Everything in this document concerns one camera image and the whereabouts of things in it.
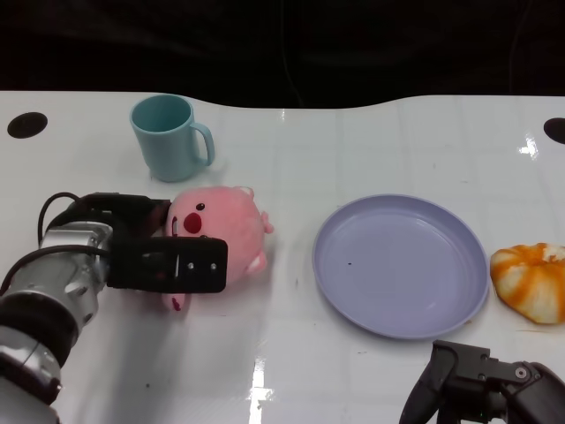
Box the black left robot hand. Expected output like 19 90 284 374
81 193 173 240

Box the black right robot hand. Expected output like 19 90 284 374
399 338 565 424

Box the pink plush doll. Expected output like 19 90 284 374
159 185 275 313

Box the lavender plastic plate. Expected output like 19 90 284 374
312 193 491 340

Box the light blue plastic mug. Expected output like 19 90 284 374
129 94 216 183

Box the orange striped plush bread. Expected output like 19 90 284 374
489 241 565 327

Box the black backdrop cloth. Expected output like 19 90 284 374
0 0 565 110

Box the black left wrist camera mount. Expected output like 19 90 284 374
107 236 230 296

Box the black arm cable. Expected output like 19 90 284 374
0 191 111 297

